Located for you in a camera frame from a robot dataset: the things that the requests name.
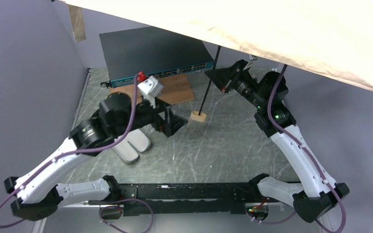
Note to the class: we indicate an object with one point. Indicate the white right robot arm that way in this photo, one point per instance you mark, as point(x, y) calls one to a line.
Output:
point(317, 192)

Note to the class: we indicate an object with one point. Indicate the beige umbrella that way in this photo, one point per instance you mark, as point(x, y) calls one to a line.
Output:
point(331, 38)

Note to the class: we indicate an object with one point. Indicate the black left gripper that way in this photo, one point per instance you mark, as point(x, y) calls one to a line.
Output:
point(164, 117)

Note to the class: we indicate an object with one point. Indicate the beige umbrella case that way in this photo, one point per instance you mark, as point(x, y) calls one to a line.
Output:
point(129, 149)

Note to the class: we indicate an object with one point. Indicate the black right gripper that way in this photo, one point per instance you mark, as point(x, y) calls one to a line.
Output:
point(233, 78)

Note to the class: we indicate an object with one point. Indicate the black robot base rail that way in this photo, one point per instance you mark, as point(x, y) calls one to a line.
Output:
point(183, 198)

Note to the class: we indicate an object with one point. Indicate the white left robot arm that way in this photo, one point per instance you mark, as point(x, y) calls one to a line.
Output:
point(39, 193)

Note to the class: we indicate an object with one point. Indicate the wooden base board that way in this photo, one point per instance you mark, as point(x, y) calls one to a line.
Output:
point(176, 89)

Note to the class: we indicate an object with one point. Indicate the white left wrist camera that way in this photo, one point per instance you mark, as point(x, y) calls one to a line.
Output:
point(149, 86)

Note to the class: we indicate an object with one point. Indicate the grey network switch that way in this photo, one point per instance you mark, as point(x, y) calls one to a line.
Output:
point(153, 51)

